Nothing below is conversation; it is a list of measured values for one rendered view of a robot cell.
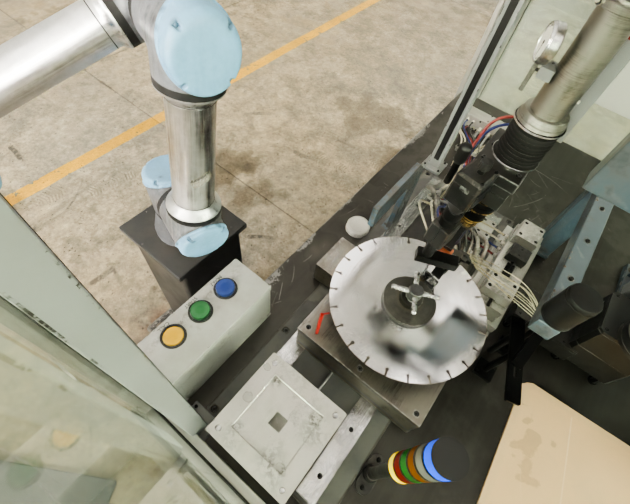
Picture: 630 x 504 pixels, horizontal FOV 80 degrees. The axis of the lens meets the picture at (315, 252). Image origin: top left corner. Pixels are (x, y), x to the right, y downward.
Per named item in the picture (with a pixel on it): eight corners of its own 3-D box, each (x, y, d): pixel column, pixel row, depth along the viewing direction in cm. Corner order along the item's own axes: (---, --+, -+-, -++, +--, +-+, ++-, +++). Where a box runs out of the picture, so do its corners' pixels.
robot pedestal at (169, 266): (149, 328, 164) (76, 227, 102) (217, 270, 183) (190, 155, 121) (213, 388, 154) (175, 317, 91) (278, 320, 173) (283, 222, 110)
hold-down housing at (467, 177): (437, 255, 69) (491, 179, 52) (417, 239, 70) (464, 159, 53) (454, 240, 72) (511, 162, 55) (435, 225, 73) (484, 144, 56)
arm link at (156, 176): (189, 179, 102) (179, 140, 91) (210, 213, 97) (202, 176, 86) (145, 195, 98) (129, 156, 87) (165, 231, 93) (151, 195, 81)
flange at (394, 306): (391, 331, 73) (394, 326, 71) (375, 281, 79) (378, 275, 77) (442, 323, 75) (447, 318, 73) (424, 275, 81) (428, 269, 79)
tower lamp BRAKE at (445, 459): (448, 491, 44) (459, 490, 41) (415, 463, 45) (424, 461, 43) (464, 457, 46) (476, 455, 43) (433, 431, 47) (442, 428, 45)
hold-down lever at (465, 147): (487, 175, 53) (499, 164, 54) (455, 147, 55) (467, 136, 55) (462, 201, 61) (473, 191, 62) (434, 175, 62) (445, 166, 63)
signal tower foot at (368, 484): (365, 499, 75) (368, 499, 73) (351, 486, 76) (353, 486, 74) (387, 461, 79) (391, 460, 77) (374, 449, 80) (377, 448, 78)
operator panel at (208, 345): (184, 404, 81) (168, 388, 68) (150, 371, 84) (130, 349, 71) (271, 313, 94) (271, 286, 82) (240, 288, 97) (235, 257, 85)
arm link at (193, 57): (205, 212, 98) (205, -36, 56) (231, 254, 92) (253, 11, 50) (158, 225, 92) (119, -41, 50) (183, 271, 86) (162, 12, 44)
